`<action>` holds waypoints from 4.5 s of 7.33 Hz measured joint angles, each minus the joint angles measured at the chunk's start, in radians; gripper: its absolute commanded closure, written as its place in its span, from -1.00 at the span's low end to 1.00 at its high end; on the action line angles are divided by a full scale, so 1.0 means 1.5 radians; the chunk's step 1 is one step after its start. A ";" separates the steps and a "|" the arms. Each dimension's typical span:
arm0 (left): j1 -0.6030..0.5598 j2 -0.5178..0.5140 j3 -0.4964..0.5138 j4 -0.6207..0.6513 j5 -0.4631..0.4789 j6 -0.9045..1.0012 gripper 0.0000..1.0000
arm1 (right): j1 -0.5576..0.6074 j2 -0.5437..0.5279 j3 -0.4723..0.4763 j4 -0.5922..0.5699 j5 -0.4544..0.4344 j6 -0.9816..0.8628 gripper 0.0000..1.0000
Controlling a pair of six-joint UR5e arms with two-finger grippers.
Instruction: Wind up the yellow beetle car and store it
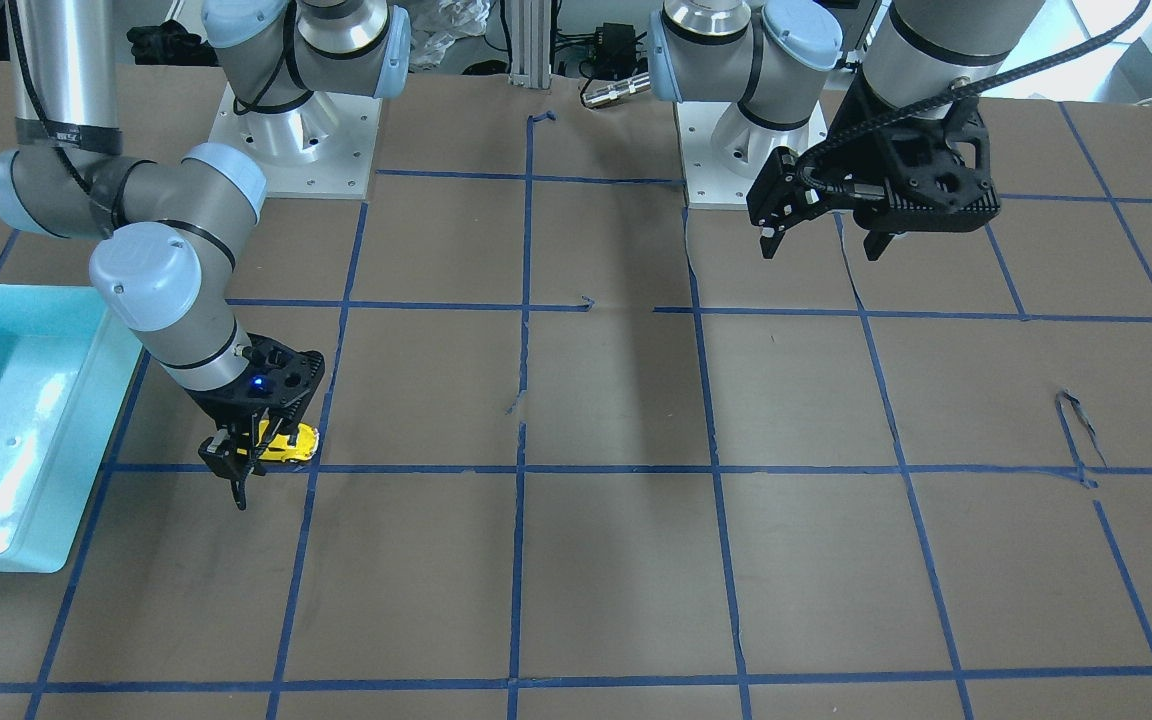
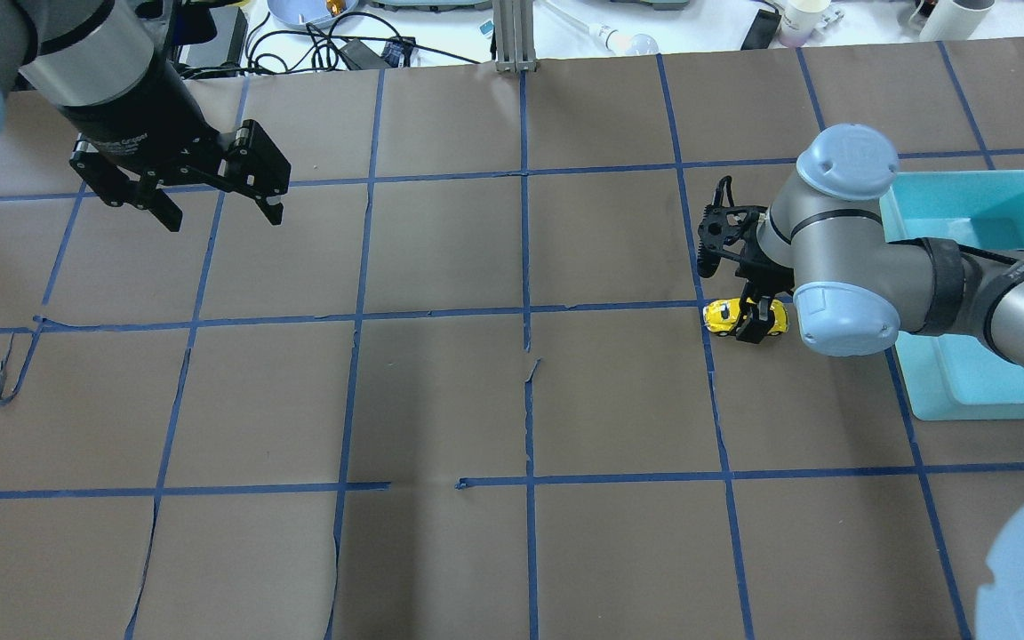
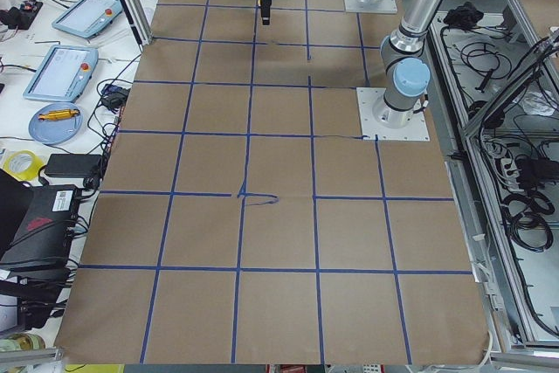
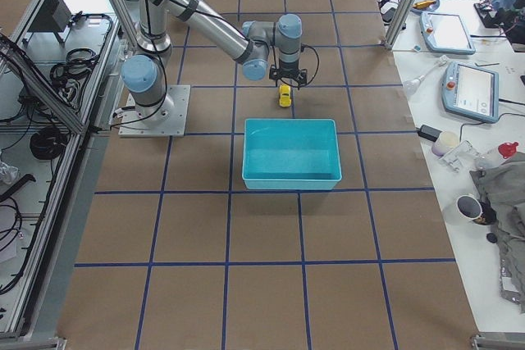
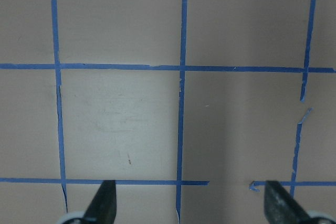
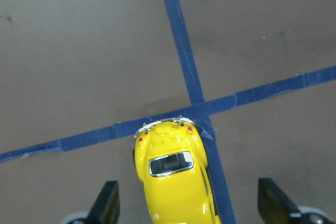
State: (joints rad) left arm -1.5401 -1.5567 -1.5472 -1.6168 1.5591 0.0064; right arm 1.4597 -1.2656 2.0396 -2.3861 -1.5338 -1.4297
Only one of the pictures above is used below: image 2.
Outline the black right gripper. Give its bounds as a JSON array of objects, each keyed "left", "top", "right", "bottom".
[{"left": 696, "top": 177, "right": 796, "bottom": 344}]

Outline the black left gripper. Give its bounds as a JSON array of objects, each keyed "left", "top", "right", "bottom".
[{"left": 60, "top": 70, "right": 292, "bottom": 234}]

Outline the yellow beetle toy car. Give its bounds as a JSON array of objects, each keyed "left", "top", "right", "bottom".
[{"left": 702, "top": 297, "right": 791, "bottom": 337}]

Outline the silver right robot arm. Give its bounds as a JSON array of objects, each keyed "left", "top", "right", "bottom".
[{"left": 696, "top": 123, "right": 1024, "bottom": 368}]

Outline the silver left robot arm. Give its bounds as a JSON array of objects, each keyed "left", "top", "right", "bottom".
[{"left": 0, "top": 1, "right": 292, "bottom": 232}]

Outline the blue plate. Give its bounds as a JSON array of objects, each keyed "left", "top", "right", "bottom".
[{"left": 267, "top": 0, "right": 361, "bottom": 31}]

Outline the turquoise plastic bin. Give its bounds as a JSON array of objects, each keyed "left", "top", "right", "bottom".
[{"left": 879, "top": 170, "right": 1024, "bottom": 420}]

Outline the black power adapter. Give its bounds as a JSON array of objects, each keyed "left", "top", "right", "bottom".
[{"left": 740, "top": 9, "right": 781, "bottom": 50}]

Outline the lavender cup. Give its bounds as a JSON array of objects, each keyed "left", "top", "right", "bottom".
[{"left": 777, "top": 0, "right": 830, "bottom": 48}]

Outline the light bulb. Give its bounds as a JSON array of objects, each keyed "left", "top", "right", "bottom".
[{"left": 595, "top": 25, "right": 660, "bottom": 57}]

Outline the white mug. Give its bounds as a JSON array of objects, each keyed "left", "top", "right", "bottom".
[{"left": 908, "top": 1, "right": 996, "bottom": 42}]

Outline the aluminium frame post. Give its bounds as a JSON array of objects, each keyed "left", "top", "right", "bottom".
[{"left": 492, "top": 0, "right": 538, "bottom": 73}]

